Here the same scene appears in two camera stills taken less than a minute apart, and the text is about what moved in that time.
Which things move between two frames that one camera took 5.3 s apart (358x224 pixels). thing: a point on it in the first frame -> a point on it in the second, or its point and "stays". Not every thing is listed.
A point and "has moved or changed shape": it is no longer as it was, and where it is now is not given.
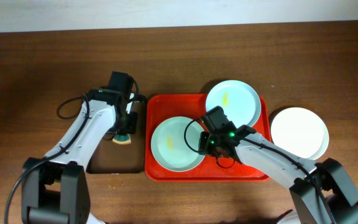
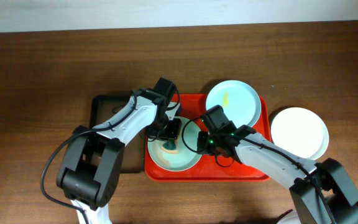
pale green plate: x=169 y=147 stays
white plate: x=300 y=132 stays
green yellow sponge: x=122 y=139 has moved or changed shape
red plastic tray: x=160 y=107 stays
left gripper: x=128 y=125 -> x=169 y=133
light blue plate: x=240 y=102 stays
